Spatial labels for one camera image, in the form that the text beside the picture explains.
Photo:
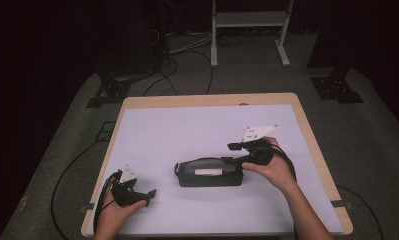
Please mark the person's left hand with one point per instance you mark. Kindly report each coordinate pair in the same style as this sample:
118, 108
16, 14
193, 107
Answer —
112, 220

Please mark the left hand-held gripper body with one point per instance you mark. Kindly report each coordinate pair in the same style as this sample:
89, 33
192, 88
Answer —
123, 196

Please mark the black stand base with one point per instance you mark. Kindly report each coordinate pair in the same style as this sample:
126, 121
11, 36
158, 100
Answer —
335, 88
110, 91

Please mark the person's right hand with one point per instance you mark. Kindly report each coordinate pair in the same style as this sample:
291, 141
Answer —
277, 171

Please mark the white eraser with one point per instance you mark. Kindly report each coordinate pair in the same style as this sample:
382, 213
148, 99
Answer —
207, 172

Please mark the white metal stand frame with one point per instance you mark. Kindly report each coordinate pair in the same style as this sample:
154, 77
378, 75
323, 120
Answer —
250, 19

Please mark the white table sheet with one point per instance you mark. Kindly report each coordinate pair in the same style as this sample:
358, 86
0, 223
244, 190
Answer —
187, 133

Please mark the black pencil case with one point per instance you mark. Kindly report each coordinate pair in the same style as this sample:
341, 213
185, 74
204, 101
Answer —
213, 181

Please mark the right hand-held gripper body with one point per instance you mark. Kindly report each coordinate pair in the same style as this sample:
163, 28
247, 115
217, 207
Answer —
262, 153

